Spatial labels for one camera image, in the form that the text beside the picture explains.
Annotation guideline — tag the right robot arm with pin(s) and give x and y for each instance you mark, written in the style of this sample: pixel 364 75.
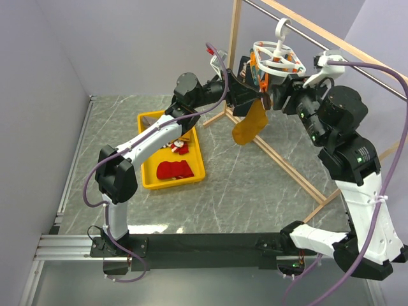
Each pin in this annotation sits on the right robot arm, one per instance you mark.
pixel 331 114

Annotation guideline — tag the yellow plastic tray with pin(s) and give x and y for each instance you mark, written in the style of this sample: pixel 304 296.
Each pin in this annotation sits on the yellow plastic tray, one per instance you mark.
pixel 197 172

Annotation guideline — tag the black base bar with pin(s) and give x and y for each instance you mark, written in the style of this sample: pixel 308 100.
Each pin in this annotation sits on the black base bar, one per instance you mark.
pixel 208 250

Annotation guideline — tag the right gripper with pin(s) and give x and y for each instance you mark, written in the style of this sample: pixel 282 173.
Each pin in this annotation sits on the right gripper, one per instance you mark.
pixel 292 85

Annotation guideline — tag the grey sock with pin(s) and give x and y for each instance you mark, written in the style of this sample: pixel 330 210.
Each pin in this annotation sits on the grey sock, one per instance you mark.
pixel 148 121

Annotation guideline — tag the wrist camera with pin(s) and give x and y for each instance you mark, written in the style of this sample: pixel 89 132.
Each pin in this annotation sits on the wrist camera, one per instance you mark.
pixel 217 62
pixel 326 70

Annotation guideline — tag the navy blue hanging sock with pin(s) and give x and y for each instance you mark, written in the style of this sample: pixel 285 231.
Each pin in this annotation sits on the navy blue hanging sock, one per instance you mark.
pixel 244 72

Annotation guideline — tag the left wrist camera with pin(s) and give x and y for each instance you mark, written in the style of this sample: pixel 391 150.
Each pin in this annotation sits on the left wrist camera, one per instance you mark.
pixel 217 62

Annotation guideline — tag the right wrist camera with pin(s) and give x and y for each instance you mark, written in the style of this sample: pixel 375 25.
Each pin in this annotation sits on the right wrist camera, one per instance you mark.
pixel 326 70

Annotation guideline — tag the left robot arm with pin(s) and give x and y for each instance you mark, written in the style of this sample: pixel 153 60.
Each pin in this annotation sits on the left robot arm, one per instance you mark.
pixel 116 175

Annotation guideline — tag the metal hanging rod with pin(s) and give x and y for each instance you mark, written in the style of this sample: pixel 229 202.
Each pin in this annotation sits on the metal hanging rod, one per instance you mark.
pixel 328 36

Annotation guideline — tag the white round clip hanger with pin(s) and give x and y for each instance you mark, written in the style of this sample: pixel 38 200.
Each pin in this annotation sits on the white round clip hanger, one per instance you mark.
pixel 271 62

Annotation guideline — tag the red white patterned sock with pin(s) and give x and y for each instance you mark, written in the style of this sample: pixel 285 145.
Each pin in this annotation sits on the red white patterned sock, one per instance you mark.
pixel 179 147

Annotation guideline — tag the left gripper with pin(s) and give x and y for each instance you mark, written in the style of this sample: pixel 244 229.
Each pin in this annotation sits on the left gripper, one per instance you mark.
pixel 239 94

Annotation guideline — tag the aluminium rail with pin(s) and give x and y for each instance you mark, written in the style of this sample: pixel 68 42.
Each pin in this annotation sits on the aluminium rail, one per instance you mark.
pixel 37 266

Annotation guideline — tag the mustard yellow sock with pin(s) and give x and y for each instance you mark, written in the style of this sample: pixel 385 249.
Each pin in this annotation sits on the mustard yellow sock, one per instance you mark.
pixel 247 129

